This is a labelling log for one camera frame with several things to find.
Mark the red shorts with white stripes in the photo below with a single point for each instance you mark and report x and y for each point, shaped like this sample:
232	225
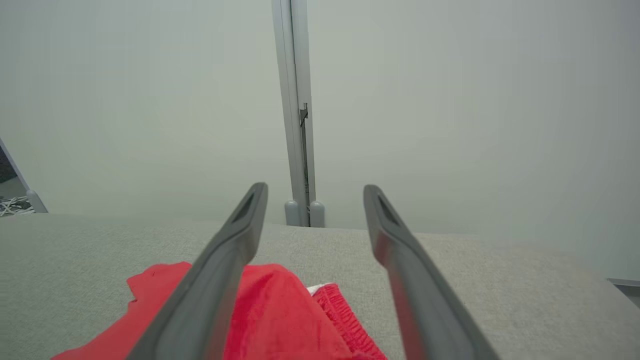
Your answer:
280	312

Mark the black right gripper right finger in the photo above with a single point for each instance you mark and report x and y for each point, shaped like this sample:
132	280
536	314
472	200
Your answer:
425	300

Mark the dark partition panel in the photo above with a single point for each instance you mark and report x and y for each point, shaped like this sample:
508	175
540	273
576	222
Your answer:
6	167

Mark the grey slanted partition frame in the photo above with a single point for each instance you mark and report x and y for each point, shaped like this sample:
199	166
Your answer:
34	200

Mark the grey rounded post foot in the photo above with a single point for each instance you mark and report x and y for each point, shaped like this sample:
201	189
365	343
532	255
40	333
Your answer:
291	214
317	215

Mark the grey vertical partition post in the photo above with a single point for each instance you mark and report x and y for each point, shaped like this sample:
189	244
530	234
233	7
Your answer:
292	75

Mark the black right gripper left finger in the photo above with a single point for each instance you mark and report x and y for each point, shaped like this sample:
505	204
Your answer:
210	290

